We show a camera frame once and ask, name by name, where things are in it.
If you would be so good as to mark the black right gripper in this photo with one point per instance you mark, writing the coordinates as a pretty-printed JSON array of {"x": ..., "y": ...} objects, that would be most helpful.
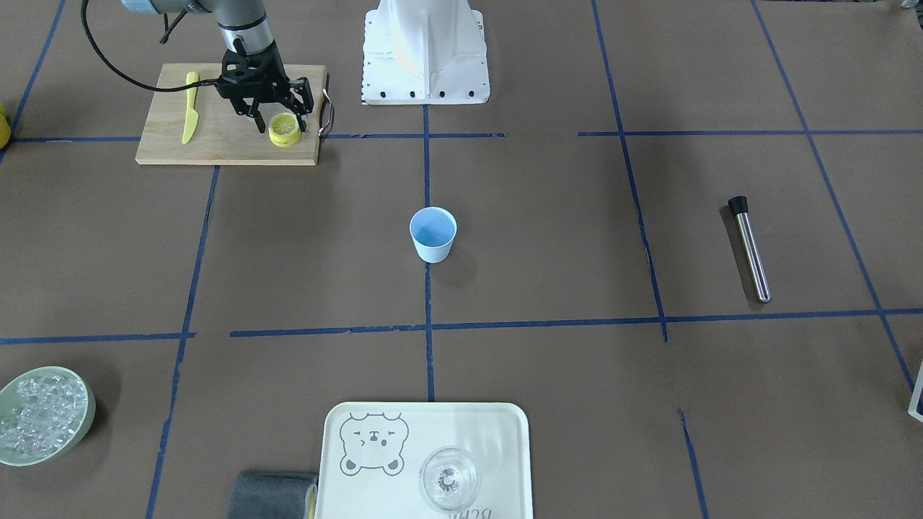
[{"x": 267, "y": 65}]

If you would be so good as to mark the lemon slice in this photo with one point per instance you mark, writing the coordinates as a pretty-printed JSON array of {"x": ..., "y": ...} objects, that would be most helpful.
[
  {"x": 284, "y": 142},
  {"x": 285, "y": 124}
]

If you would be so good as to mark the steel muddler black tip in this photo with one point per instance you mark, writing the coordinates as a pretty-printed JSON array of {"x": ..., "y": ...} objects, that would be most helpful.
[{"x": 738, "y": 206}]

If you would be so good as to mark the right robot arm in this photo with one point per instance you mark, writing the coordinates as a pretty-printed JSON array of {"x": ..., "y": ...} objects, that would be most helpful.
[{"x": 239, "y": 21}]

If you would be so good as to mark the light blue cup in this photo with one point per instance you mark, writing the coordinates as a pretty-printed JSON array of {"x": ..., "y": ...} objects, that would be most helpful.
[{"x": 433, "y": 230}]

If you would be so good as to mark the yellow lemon at edge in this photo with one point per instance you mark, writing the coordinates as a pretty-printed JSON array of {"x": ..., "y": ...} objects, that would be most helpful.
[{"x": 5, "y": 128}]

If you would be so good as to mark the bamboo cutting board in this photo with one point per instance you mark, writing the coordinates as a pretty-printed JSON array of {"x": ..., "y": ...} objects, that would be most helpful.
[{"x": 225, "y": 138}]

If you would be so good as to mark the yellow plastic knife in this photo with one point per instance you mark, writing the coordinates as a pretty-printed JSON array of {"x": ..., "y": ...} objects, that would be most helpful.
[{"x": 191, "y": 116}]

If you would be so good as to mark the cream bear tray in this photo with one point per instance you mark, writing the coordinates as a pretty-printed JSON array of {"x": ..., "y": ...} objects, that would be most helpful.
[{"x": 372, "y": 453}]

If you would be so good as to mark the green bowl of ice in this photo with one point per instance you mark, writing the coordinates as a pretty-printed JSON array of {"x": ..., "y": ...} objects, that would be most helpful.
[{"x": 45, "y": 412}]

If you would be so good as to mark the grey folded cloth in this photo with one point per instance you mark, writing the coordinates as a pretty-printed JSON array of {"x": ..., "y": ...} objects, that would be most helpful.
[{"x": 273, "y": 495}]

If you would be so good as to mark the clear wine glass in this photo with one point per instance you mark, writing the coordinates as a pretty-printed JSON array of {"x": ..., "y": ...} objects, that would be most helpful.
[{"x": 449, "y": 480}]

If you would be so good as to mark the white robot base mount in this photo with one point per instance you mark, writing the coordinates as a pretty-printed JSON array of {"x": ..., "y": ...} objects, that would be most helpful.
[{"x": 424, "y": 53}]

